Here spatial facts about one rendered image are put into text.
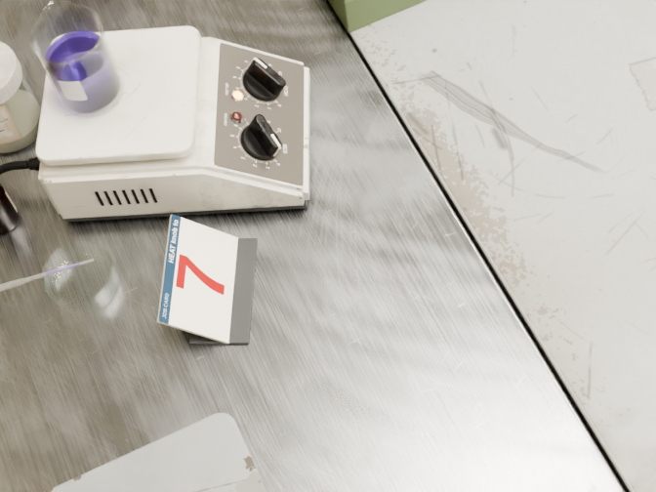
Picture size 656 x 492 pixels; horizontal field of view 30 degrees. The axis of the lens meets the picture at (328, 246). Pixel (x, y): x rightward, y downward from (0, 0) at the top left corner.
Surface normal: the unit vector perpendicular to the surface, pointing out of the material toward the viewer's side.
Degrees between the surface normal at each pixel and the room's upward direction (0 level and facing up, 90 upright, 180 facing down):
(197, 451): 0
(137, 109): 0
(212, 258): 40
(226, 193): 90
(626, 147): 0
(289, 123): 30
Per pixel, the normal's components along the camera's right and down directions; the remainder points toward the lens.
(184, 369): -0.10, -0.50
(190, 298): 0.56, -0.39
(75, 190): 0.00, 0.87
